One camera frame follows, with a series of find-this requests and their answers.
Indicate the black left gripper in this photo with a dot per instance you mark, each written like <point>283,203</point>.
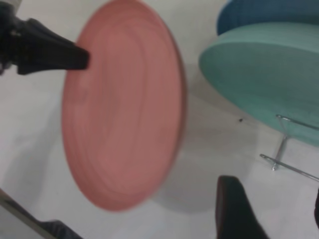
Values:
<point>7,37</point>

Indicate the dark grey blurred object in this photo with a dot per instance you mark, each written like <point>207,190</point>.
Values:
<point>57,231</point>

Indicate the green plastic plate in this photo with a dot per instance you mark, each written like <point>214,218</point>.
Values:
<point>249,74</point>

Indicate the blue plastic plate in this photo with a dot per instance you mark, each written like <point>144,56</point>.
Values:
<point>261,12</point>

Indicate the pink plastic plate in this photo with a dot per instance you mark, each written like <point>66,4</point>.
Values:
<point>124,112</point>

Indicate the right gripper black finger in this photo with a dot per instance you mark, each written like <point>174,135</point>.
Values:
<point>234,214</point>

